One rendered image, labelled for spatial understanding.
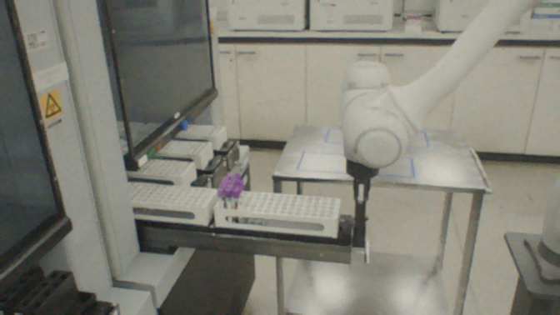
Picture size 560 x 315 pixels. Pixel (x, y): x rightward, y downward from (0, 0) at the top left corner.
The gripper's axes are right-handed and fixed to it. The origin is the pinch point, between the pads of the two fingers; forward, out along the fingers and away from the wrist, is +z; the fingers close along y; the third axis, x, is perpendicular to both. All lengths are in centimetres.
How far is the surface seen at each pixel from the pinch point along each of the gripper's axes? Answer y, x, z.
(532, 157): -234, 114, 77
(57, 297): 40, -52, -7
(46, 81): 28, -54, -44
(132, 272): 16, -53, 6
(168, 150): -27, -60, -7
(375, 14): -230, -1, -22
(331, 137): -57, -13, -2
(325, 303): -33, -11, 52
